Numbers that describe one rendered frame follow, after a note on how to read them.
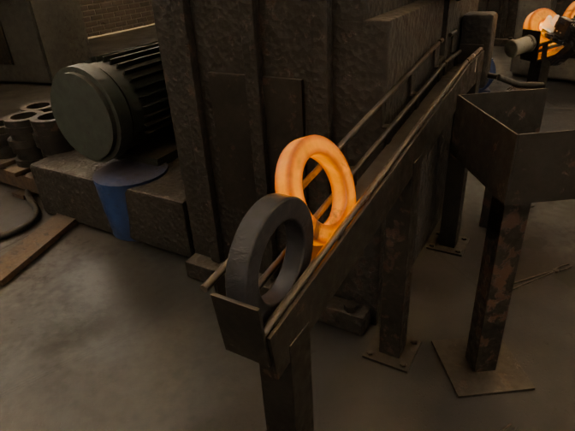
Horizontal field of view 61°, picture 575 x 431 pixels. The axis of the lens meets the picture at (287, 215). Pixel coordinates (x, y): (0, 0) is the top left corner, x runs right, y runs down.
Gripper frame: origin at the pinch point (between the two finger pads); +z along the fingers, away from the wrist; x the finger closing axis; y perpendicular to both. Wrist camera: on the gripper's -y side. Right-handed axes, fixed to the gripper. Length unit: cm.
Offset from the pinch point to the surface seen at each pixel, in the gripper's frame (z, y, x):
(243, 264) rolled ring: -95, 17, 139
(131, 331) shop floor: -38, -70, 159
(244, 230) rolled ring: -92, 19, 138
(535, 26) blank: -1.4, 1.1, 4.4
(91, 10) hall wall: 642, -212, 160
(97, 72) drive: 46, -24, 155
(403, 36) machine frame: -38, 18, 84
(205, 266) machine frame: -21, -66, 131
